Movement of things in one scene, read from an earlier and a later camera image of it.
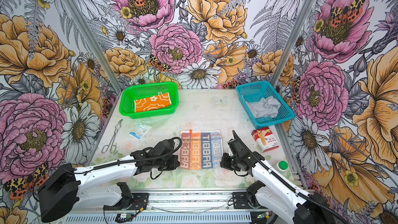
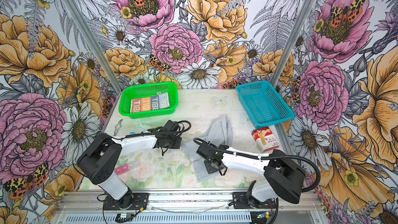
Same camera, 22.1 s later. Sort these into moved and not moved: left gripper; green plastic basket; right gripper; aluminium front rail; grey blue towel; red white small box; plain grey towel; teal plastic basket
Moved: left gripper; right gripper; grey blue towel; plain grey towel
Not moved: green plastic basket; red white small box; aluminium front rail; teal plastic basket
